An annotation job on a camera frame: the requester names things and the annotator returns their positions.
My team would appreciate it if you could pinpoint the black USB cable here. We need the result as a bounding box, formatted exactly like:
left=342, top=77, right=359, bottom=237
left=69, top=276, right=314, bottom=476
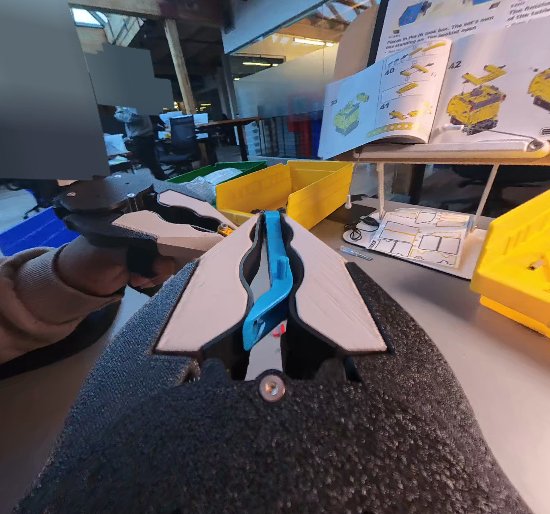
left=344, top=214, right=381, bottom=241

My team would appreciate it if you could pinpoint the black knit cuff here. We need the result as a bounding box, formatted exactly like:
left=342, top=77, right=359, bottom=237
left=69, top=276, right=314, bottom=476
left=0, top=301, right=123, bottom=380

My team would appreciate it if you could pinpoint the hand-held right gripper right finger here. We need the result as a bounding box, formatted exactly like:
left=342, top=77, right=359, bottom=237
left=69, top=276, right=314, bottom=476
left=281, top=214, right=389, bottom=380

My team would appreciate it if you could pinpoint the instruction booklet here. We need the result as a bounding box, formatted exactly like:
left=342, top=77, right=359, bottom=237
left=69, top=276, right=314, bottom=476
left=317, top=28, right=550, bottom=160

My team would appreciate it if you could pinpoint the grey desk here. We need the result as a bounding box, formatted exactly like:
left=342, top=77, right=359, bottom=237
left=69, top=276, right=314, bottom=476
left=0, top=196, right=550, bottom=510

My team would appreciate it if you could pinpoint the person's left hand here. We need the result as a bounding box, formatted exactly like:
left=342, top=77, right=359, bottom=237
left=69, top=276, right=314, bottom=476
left=56, top=235, right=177, bottom=298

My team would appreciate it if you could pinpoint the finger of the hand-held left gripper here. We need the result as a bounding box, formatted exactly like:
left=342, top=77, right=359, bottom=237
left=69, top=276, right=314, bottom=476
left=157, top=189, right=236, bottom=232
left=112, top=210, right=225, bottom=266

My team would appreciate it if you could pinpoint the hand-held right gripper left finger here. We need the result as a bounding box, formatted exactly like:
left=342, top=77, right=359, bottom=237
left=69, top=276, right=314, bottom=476
left=154, top=214, right=263, bottom=380

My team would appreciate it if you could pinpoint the clear-handled small screwdriver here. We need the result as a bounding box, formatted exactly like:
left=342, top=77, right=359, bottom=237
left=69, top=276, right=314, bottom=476
left=339, top=245, right=374, bottom=262

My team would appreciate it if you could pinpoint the blue brick separator tool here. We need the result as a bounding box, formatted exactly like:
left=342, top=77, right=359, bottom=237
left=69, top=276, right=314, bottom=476
left=242, top=210, right=295, bottom=351

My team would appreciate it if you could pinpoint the crumpled clear plastic bag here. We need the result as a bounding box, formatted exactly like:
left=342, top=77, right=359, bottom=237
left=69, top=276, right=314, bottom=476
left=180, top=176, right=217, bottom=205

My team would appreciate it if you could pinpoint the black office chair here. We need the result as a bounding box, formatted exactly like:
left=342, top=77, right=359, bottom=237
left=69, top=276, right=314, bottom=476
left=158, top=115, right=201, bottom=175
left=447, top=165, right=550, bottom=218

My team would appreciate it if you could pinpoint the flat bubble wrap bag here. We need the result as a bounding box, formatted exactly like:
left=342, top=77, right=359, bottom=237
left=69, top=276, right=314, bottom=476
left=205, top=167, right=244, bottom=186

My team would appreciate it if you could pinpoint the person's left forearm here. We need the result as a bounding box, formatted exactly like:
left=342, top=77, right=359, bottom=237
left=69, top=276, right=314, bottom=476
left=0, top=245, right=125, bottom=364

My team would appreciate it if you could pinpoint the wooden support post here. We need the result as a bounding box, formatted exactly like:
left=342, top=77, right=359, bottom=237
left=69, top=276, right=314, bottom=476
left=162, top=17, right=197, bottom=115

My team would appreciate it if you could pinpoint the background work table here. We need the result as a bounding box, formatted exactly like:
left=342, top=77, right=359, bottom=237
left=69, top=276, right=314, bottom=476
left=195, top=116, right=263, bottom=163

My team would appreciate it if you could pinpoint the green plastic bin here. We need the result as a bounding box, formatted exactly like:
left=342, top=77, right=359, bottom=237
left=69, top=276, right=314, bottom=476
left=165, top=160, right=268, bottom=186

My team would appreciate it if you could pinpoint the blue plastic bin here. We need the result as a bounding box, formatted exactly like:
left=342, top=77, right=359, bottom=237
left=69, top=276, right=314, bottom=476
left=0, top=207, right=81, bottom=257

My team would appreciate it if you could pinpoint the yellow plastic parts bin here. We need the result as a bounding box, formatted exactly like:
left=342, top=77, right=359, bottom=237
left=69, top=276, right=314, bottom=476
left=470, top=189, right=550, bottom=338
left=215, top=159, right=355, bottom=232

